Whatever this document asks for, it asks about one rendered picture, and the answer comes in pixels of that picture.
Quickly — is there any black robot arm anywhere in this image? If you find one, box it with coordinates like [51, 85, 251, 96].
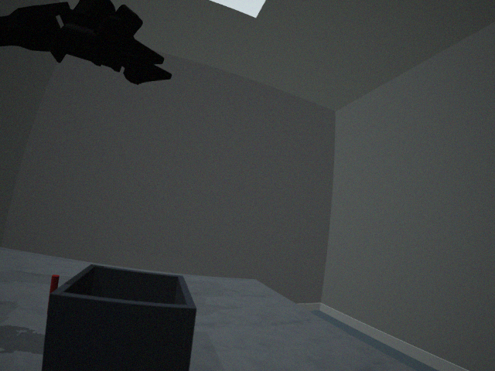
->
[0, 0, 143, 63]

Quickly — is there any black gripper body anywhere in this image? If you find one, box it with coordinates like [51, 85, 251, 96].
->
[81, 15, 141, 85]

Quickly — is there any red peg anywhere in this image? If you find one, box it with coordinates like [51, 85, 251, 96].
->
[49, 274, 59, 294]

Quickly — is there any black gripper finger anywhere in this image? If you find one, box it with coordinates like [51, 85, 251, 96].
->
[135, 64, 172, 84]
[112, 24, 164, 65]

